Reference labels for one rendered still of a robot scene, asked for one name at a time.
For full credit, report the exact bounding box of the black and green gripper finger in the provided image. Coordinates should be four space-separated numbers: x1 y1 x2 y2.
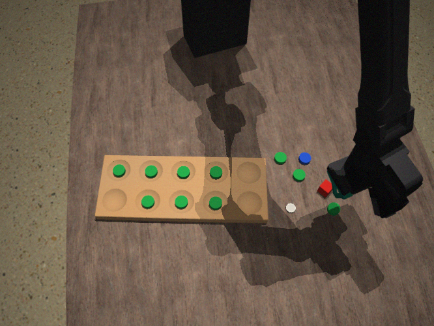
327 172 353 200

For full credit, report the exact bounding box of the blue disc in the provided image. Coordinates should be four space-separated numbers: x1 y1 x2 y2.
298 153 311 165

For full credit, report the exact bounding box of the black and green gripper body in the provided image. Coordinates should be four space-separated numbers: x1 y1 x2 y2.
327 150 376 196

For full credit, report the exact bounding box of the tan wooden tray with round pockets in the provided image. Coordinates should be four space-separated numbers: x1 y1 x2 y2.
95 155 268 223

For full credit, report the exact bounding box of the red cube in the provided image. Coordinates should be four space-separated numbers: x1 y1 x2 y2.
317 179 332 197

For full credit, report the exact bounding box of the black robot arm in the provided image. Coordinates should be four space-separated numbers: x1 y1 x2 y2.
345 0 423 218

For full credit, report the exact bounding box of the green disc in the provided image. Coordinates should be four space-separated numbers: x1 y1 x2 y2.
210 166 222 179
177 166 190 179
175 196 188 209
327 202 340 216
293 169 306 182
141 195 155 209
209 196 222 210
145 165 158 178
113 164 126 177
274 152 287 164

